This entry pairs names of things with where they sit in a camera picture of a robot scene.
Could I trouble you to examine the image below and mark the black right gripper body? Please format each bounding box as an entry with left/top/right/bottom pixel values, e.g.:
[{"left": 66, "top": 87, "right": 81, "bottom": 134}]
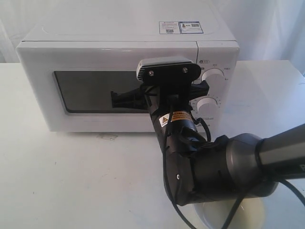
[{"left": 140, "top": 81, "right": 198, "bottom": 139}]

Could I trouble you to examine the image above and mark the white microwave door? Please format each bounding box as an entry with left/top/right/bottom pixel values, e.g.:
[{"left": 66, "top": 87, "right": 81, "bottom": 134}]
[{"left": 16, "top": 41, "right": 198, "bottom": 132}]

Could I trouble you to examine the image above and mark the cream ceramic bowl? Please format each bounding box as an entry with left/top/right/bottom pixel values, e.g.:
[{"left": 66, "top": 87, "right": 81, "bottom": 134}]
[{"left": 193, "top": 198, "right": 265, "bottom": 229}]

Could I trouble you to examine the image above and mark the white microwave oven body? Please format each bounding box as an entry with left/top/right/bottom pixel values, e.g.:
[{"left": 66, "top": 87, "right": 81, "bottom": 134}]
[{"left": 21, "top": 0, "right": 239, "bottom": 134}]

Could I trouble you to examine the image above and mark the lower white control knob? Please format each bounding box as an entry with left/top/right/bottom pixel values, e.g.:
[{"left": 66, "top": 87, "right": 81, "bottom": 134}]
[{"left": 197, "top": 97, "right": 217, "bottom": 116}]

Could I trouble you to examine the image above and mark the white control knob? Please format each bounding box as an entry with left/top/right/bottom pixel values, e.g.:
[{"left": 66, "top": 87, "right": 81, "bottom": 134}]
[
  {"left": 201, "top": 68, "right": 225, "bottom": 89},
  {"left": 197, "top": 97, "right": 217, "bottom": 116}
]

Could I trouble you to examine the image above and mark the upper white control knob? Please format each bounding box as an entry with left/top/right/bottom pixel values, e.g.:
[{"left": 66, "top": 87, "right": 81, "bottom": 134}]
[{"left": 201, "top": 68, "right": 225, "bottom": 89}]

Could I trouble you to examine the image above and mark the clear tape piece on table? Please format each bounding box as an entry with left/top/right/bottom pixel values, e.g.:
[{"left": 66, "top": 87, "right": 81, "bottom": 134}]
[{"left": 97, "top": 133, "right": 118, "bottom": 141}]

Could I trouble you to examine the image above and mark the blue label sticker right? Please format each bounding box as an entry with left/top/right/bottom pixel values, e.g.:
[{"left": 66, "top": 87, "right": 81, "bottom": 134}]
[{"left": 179, "top": 21, "right": 203, "bottom": 34}]

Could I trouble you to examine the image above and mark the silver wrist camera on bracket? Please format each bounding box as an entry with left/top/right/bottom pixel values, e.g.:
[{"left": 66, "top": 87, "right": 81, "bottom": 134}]
[{"left": 136, "top": 56, "right": 201, "bottom": 86}]

